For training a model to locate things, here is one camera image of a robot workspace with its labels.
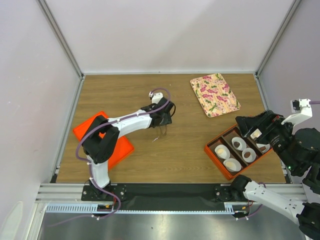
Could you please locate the white paper cup near left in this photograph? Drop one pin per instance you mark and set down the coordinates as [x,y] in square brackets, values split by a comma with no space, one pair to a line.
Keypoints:
[225,155]

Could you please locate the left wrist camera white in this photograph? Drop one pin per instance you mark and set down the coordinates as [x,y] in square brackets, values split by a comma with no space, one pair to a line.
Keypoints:
[155,97]

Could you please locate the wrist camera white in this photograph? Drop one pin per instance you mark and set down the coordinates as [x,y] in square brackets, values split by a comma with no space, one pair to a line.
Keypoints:
[301,111]
[155,97]

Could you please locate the orange compartment box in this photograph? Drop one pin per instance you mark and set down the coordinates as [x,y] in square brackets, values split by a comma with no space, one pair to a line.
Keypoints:
[225,138]

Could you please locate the dark round chocolate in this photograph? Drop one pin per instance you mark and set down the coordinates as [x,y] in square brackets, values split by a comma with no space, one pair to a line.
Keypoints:
[236,144]

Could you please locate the white round object corner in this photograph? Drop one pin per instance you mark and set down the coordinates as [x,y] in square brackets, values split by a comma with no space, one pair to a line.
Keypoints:
[12,222]

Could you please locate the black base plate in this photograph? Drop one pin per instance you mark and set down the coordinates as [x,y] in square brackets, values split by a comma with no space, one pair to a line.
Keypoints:
[174,196]

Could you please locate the white paper cup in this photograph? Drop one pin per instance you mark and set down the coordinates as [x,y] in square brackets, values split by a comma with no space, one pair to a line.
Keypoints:
[243,144]
[225,155]
[236,162]
[267,146]
[252,157]

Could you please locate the cream oval chocolate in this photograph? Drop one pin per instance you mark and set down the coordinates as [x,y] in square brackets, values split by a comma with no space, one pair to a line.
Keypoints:
[230,164]

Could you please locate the orange box lid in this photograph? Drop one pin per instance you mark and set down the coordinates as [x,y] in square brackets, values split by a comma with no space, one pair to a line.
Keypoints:
[123,147]

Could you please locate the white paper cup far right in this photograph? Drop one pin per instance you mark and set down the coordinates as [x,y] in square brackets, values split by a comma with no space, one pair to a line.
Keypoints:
[267,146]

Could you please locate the white paper cup middle left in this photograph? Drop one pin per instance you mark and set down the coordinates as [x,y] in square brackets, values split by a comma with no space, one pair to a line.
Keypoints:
[243,144]

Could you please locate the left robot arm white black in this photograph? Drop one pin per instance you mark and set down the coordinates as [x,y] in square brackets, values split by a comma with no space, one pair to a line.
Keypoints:
[100,140]

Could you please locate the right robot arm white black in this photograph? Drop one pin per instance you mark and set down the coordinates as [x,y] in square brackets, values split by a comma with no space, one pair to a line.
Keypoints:
[300,153]

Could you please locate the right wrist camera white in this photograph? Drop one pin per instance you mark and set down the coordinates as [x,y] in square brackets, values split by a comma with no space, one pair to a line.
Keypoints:
[301,111]

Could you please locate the floral tray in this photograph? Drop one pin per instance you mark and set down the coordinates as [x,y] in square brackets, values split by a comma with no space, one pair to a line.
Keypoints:
[215,95]

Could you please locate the white paper cup near right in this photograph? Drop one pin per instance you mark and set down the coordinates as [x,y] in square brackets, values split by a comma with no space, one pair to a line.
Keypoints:
[236,162]

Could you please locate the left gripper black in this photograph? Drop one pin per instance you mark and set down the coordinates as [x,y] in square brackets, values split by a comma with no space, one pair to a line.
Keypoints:
[167,120]

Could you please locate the brown oval chocolate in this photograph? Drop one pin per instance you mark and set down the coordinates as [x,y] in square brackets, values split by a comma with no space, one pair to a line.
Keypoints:
[247,154]

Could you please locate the white paper cup middle right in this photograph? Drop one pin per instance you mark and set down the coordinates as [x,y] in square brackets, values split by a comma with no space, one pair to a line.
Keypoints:
[252,157]

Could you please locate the metal tongs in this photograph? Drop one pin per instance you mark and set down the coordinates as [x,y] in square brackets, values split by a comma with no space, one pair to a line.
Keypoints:
[161,131]

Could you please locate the tan round chocolate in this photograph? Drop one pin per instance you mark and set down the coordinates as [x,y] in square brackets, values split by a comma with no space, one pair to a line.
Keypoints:
[220,151]

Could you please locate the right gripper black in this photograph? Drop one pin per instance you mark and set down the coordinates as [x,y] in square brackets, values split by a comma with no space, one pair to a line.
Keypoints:
[263,122]

